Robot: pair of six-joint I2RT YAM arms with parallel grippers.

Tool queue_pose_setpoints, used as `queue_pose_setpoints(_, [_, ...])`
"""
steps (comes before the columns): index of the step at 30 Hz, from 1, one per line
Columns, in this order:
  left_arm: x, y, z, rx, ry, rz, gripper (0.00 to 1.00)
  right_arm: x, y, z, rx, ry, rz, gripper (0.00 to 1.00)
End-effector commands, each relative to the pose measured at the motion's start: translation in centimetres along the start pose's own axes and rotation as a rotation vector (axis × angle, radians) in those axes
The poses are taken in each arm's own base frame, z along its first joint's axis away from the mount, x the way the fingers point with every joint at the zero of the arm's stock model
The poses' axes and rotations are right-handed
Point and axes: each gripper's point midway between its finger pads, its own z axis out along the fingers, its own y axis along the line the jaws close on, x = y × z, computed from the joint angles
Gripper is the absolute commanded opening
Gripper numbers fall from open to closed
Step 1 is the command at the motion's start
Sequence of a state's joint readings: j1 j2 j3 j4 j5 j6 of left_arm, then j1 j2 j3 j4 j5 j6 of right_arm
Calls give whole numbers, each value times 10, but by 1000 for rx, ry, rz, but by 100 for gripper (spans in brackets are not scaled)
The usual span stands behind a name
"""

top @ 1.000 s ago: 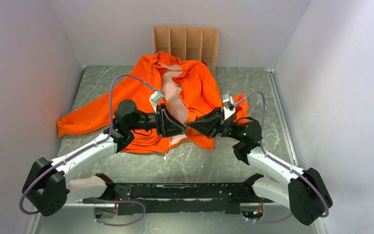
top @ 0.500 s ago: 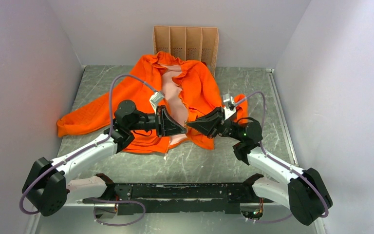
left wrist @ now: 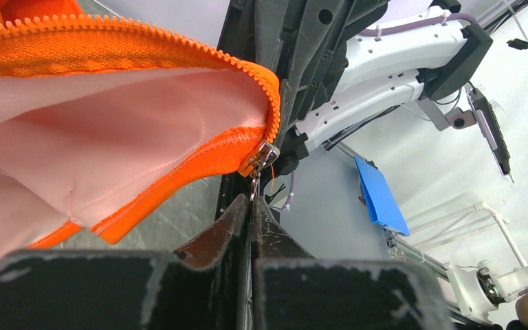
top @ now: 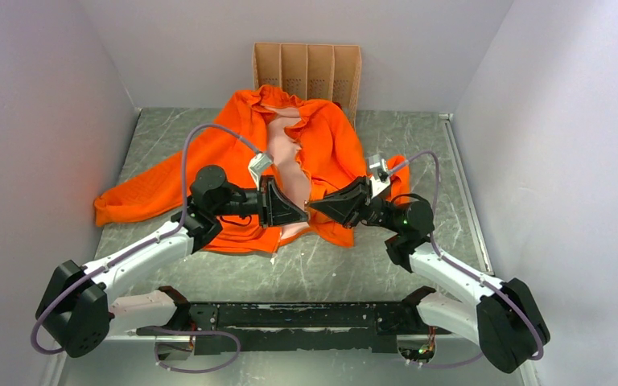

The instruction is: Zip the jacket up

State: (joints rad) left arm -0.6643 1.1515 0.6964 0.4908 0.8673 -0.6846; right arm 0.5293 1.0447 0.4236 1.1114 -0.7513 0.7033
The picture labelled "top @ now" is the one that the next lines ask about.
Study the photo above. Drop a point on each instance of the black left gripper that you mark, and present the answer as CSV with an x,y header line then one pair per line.
x,y
274,207

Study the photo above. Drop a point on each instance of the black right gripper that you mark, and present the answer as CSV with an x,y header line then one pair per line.
x,y
348,204

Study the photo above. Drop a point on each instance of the orange jacket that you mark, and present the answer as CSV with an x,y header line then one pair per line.
x,y
314,147

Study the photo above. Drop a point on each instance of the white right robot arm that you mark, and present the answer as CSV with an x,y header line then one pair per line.
x,y
500,317

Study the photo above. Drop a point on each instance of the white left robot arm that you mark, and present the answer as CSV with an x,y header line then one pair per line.
x,y
83,304

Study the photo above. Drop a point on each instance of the tan perforated organizer rack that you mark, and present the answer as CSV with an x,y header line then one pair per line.
x,y
311,71

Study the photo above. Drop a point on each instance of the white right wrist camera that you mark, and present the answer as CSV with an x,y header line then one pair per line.
x,y
379,171

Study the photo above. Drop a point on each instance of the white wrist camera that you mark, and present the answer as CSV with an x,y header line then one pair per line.
x,y
379,171
260,162

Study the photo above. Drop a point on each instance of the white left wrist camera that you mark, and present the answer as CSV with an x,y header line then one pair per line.
x,y
260,162

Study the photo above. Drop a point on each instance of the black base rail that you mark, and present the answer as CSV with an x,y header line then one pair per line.
x,y
391,327

